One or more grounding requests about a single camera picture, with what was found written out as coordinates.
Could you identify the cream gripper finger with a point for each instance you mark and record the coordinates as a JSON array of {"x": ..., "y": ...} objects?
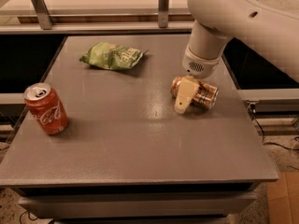
[{"x": 185, "y": 88}]

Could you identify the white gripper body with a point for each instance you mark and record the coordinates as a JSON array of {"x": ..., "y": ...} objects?
[{"x": 200, "y": 65}]

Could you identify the orange patterned soda can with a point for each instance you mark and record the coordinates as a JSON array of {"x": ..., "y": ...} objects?
[{"x": 206, "y": 95}]

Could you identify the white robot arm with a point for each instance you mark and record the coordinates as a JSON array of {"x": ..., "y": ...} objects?
[{"x": 271, "y": 33}]

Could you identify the red Coca-Cola can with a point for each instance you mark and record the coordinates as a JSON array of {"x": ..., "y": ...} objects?
[{"x": 46, "y": 107}]

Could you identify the green chip bag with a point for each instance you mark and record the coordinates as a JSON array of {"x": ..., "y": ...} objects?
[{"x": 112, "y": 57}]

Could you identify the grey table drawer base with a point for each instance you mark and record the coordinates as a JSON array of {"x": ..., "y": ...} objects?
[{"x": 158, "y": 205}]

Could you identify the brown cardboard box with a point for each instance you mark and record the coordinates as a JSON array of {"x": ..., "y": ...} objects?
[{"x": 283, "y": 199}]

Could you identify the grey metal railing frame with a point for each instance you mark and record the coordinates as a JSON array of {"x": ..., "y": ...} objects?
[{"x": 76, "y": 17}]

